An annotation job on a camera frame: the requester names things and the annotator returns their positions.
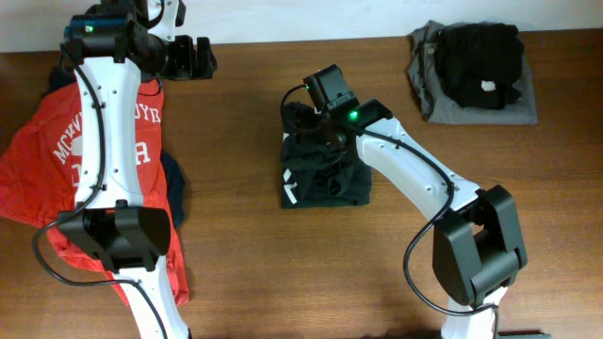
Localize black folded garment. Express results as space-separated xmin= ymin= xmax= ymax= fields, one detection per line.
xmin=434 ymin=24 xmax=525 ymax=110

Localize dark green t-shirt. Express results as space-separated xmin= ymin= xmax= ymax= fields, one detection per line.
xmin=280 ymin=133 xmax=372 ymax=209

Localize red soccer t-shirt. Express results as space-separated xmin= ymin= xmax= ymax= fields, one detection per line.
xmin=0 ymin=77 xmax=190 ymax=308

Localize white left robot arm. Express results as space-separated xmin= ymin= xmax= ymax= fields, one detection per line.
xmin=58 ymin=7 xmax=217 ymax=338

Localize navy blue garment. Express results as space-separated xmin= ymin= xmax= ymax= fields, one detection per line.
xmin=43 ymin=66 xmax=186 ymax=230

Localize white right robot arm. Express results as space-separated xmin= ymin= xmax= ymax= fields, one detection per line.
xmin=279 ymin=100 xmax=527 ymax=338

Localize grey folded garment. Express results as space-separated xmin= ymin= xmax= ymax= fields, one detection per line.
xmin=407 ymin=21 xmax=538 ymax=125

